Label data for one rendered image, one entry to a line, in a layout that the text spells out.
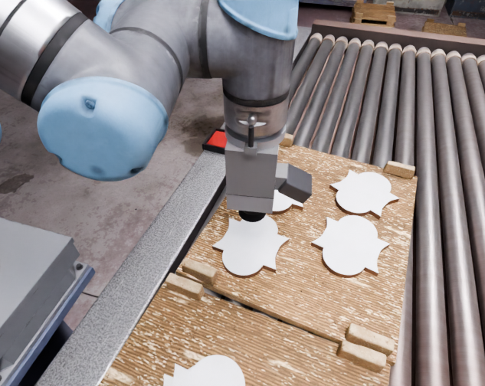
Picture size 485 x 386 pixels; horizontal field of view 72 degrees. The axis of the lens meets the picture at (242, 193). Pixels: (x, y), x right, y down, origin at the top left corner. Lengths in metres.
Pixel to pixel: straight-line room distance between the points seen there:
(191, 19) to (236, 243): 0.37
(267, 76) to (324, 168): 0.44
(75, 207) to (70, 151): 1.89
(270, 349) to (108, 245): 1.46
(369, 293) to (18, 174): 2.28
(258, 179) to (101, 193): 1.80
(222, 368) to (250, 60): 0.36
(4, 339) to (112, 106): 0.46
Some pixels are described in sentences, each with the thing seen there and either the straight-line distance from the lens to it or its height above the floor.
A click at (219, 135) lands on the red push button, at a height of 0.93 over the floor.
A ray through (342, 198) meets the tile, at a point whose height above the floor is 0.95.
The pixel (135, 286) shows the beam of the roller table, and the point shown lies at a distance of 0.61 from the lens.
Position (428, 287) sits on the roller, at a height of 0.92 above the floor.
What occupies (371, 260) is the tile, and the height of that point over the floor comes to 0.95.
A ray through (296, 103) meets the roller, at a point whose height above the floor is 0.92.
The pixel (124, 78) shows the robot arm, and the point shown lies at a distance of 0.24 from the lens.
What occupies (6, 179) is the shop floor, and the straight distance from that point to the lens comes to 2.54.
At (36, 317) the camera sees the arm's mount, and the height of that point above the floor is 0.91.
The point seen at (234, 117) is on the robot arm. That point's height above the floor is 1.22.
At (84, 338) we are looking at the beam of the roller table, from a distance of 0.59.
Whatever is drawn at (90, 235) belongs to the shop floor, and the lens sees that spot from 1.96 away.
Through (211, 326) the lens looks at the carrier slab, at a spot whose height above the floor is 0.94.
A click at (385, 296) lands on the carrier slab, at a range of 0.59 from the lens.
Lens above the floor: 1.42
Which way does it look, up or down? 45 degrees down
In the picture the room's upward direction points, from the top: straight up
